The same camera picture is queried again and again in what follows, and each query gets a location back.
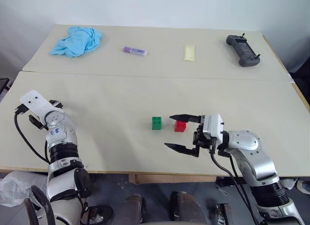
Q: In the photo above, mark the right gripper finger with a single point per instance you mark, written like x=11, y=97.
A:
x=186, y=117
x=182, y=149

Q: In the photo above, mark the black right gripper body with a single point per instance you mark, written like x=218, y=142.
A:
x=199, y=140

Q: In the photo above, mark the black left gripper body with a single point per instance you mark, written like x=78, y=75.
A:
x=37, y=122

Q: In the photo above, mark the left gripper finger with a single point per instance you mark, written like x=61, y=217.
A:
x=57, y=104

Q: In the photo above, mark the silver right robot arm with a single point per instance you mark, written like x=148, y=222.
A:
x=256, y=162

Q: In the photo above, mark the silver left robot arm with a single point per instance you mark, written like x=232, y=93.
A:
x=63, y=135

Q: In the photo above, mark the red toy cube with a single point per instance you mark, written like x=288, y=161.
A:
x=180, y=126

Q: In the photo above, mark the green toy cube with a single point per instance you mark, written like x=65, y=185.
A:
x=156, y=123

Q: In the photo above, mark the large dark rounded shape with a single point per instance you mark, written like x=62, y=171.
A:
x=186, y=208

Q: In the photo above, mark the light blue crumpled cloth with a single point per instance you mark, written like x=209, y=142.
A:
x=75, y=42

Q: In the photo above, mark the pale yellow packet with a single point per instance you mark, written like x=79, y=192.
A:
x=189, y=53

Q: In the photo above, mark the white plastic bag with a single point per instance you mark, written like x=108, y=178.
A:
x=14, y=186

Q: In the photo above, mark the brown rounded dark shape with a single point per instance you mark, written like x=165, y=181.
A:
x=133, y=210

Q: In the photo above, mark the purple and white tube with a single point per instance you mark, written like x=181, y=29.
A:
x=134, y=51

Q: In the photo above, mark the grey handheld controller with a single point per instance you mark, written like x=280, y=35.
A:
x=243, y=50

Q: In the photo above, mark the black round glossy shape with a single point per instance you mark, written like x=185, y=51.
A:
x=98, y=214

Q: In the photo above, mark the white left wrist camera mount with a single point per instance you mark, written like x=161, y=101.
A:
x=36, y=102

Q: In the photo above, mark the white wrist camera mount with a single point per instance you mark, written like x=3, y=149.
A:
x=214, y=126
x=36, y=102

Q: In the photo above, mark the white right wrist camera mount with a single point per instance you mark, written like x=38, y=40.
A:
x=214, y=126

